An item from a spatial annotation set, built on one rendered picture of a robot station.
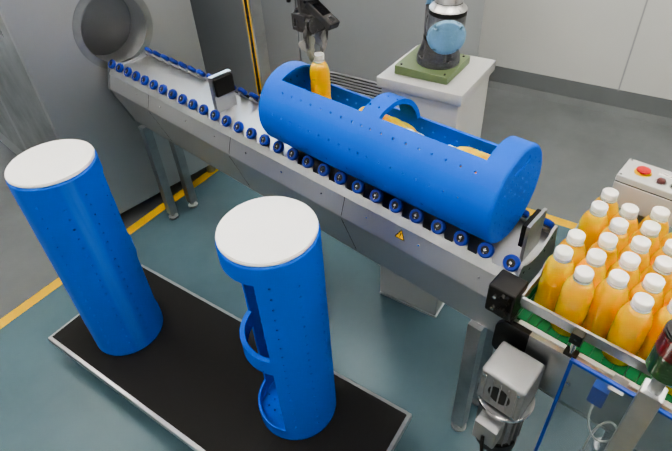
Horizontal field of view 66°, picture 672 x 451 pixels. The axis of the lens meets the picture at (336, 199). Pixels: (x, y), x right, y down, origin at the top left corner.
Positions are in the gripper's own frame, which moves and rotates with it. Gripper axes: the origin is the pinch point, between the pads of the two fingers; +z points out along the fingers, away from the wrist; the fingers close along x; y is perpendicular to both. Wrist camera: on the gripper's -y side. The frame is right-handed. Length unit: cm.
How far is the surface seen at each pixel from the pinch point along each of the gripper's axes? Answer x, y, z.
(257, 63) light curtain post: -24, 65, 28
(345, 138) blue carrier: 18.7, -28.2, 11.6
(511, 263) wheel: 16, -83, 29
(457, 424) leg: 15, -76, 122
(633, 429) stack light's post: 43, -121, 27
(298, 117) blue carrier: 18.7, -8.4, 11.5
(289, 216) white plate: 45, -31, 23
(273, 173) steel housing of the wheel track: 19.3, 8.3, 40.5
